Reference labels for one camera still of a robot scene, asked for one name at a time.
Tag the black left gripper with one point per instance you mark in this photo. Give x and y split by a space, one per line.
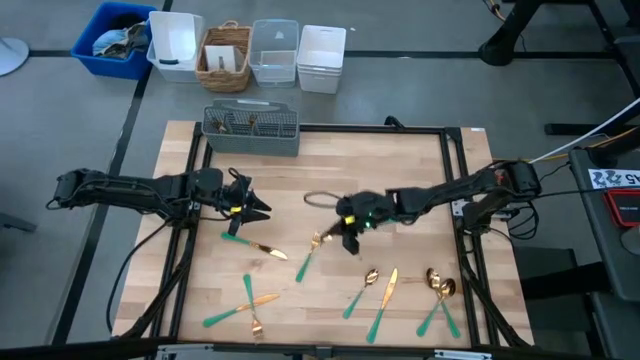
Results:
237 200

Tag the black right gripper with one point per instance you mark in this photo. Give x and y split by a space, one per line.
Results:
367 210

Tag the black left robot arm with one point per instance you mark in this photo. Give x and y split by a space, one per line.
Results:
130 190

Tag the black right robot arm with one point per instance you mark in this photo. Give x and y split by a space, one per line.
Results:
450 192

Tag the grey mesh cutlery basket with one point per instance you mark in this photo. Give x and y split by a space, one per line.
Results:
250 145

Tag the wicker basket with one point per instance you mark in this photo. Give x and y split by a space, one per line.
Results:
222 82

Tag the clear plastic bin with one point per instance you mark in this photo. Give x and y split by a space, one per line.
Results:
272 75

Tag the white stacked bin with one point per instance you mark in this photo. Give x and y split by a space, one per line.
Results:
320 82

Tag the white cardboard box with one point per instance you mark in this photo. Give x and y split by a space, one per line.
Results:
220 52

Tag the white plastic bin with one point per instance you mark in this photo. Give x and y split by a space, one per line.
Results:
175 35

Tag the blue plastic bin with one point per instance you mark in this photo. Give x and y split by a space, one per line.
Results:
115 70

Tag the dark brown cloth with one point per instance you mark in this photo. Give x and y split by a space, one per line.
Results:
136 42

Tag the blue cloth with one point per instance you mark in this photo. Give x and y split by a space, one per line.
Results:
107 40

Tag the black front beam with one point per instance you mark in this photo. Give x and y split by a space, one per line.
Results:
75 352

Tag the black stand foot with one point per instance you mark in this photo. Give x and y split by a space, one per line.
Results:
15 222

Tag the black desk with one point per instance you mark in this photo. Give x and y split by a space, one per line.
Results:
595 240

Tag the white printed label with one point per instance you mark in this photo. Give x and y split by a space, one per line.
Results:
612 178

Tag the red cased tablet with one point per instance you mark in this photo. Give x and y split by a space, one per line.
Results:
622 207

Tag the white round stand base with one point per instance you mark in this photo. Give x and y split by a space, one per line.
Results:
10 55

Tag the grey round object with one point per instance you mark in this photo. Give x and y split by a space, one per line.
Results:
632 240

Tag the black table frame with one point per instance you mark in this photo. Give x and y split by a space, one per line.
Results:
325 128

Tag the black stand frame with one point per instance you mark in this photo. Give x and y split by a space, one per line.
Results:
502 50

